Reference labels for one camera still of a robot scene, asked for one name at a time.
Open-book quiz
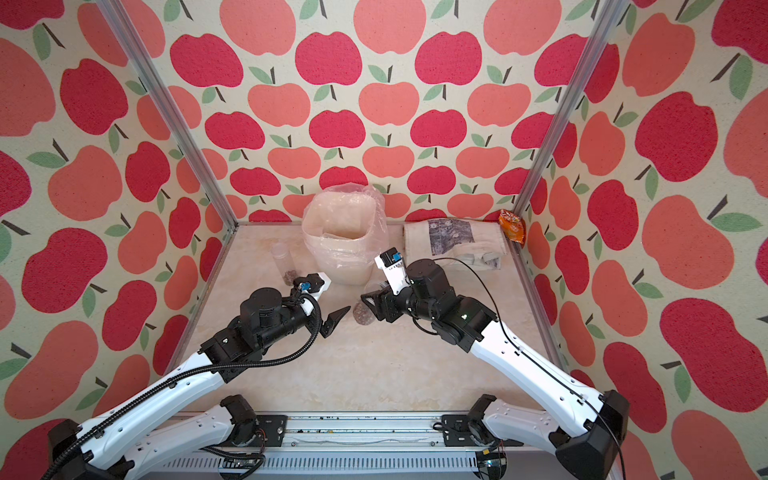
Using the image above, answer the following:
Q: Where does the aluminium frame post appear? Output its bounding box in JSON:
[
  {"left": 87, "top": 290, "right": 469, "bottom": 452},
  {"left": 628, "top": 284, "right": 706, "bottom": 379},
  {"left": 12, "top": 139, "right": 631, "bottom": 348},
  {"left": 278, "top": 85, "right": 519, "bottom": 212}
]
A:
[
  {"left": 513, "top": 0, "right": 630, "bottom": 215},
  {"left": 96, "top": 1, "right": 238, "bottom": 233}
]

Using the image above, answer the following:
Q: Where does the clear tea jar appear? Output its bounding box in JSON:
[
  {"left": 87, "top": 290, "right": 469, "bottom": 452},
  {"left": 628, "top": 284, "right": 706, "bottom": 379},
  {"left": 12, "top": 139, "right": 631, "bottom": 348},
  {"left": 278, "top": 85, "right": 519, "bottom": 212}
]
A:
[
  {"left": 270, "top": 242, "right": 298, "bottom": 286},
  {"left": 352, "top": 301, "right": 376, "bottom": 326}
]

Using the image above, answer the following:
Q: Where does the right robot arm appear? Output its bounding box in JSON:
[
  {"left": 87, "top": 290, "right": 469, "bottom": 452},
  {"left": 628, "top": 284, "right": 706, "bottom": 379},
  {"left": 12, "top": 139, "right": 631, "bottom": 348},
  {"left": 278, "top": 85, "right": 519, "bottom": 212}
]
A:
[{"left": 361, "top": 248, "right": 630, "bottom": 479}]

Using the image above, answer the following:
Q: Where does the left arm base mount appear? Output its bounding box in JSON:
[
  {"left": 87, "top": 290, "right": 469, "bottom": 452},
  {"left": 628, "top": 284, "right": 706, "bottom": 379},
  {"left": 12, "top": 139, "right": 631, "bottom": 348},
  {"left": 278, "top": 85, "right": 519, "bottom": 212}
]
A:
[{"left": 227, "top": 414, "right": 288, "bottom": 448}]

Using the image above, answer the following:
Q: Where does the white trash bin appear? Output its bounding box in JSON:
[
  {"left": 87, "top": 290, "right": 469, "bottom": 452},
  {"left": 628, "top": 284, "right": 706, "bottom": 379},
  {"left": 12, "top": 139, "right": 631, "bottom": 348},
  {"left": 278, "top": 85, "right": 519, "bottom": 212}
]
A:
[{"left": 302, "top": 191, "right": 385, "bottom": 287}]

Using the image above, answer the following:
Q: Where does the orange snack packet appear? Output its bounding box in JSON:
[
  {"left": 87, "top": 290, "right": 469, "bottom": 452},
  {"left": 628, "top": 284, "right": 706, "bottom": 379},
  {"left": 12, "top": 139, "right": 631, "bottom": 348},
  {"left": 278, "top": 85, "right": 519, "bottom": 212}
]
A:
[{"left": 498, "top": 210, "right": 526, "bottom": 246}]

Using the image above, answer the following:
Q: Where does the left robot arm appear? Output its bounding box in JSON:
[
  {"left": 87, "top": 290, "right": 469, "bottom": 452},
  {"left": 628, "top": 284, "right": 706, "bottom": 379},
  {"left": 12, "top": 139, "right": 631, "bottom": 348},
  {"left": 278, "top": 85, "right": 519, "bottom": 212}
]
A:
[{"left": 43, "top": 274, "right": 350, "bottom": 479}]

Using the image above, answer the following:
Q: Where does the folded printed tote bag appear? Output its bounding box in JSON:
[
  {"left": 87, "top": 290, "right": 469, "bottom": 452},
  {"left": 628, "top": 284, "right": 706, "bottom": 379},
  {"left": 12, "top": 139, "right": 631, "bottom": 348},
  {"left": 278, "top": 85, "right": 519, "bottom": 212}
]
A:
[{"left": 404, "top": 218, "right": 509, "bottom": 271}]

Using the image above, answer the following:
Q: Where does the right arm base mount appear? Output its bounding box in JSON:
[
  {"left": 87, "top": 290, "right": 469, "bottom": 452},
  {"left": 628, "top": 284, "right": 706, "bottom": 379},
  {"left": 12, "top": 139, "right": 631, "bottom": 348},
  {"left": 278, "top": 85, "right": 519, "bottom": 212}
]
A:
[{"left": 432, "top": 414, "right": 501, "bottom": 448}]

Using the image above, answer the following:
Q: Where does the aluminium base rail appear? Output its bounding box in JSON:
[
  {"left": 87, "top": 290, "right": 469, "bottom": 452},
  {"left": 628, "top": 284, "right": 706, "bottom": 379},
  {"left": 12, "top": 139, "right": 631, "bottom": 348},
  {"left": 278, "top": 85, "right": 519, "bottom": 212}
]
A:
[{"left": 148, "top": 411, "right": 571, "bottom": 479}]

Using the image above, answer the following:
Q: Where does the right aluminium frame post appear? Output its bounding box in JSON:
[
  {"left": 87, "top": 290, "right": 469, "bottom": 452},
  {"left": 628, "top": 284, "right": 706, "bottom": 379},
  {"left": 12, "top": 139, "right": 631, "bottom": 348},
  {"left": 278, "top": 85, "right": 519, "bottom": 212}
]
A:
[{"left": 513, "top": 0, "right": 630, "bottom": 215}]

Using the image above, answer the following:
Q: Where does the left aluminium frame post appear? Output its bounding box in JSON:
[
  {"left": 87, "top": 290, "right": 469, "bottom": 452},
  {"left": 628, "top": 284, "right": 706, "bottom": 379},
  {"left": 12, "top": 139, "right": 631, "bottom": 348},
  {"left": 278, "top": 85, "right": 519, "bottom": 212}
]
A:
[{"left": 96, "top": 1, "right": 238, "bottom": 233}]

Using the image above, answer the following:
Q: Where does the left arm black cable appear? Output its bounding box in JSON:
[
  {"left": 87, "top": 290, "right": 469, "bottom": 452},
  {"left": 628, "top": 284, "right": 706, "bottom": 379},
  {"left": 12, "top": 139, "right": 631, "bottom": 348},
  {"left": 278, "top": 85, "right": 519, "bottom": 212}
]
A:
[{"left": 41, "top": 291, "right": 324, "bottom": 480}]

